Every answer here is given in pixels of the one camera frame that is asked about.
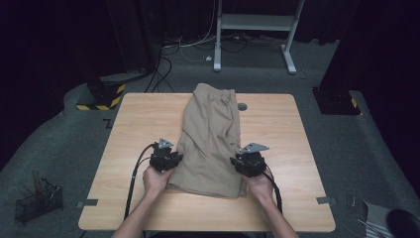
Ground black floor cables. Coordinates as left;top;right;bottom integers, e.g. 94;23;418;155
145;33;285;94

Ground white metal stand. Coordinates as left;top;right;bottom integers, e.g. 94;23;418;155
212;0;305;75

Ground beige shorts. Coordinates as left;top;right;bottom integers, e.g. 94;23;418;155
167;82;248;198

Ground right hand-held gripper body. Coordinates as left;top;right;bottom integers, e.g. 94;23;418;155
235;142;270;178

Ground black round object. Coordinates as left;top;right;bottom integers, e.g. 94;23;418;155
385;208;420;238

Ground white floor cable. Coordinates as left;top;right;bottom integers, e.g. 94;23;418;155
162;0;219;63

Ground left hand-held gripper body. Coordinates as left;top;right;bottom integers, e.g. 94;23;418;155
149;138;179;173

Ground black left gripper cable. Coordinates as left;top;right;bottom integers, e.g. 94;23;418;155
123;142;157;221

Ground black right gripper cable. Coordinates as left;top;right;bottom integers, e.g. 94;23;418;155
263;168;284;213

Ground person's left hand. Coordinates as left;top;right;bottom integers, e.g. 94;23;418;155
143;165;173;196

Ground grey tape strip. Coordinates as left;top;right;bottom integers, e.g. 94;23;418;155
316;195;337;205
76;198;99;209

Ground black yellow striped base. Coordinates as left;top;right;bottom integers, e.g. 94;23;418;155
76;77;127;112

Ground black curtain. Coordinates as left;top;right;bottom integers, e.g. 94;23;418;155
0;0;159;113

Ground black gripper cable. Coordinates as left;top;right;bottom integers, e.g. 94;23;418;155
123;142;157;221
263;168;284;213

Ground black wire basket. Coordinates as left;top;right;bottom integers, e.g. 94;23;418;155
14;178;63;224

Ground person's right hand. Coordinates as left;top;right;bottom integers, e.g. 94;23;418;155
246;172;274;203

